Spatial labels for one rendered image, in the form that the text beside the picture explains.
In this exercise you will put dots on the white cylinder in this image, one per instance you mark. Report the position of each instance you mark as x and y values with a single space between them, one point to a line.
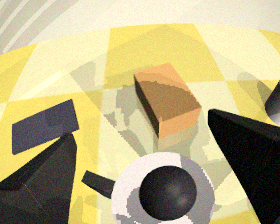
272 105

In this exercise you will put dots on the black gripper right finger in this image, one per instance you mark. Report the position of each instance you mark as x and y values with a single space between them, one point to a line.
253 150

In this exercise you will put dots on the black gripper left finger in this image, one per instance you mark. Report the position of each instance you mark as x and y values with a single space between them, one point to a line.
40 191

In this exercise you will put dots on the orange rectangular block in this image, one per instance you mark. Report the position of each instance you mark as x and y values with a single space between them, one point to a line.
168 102

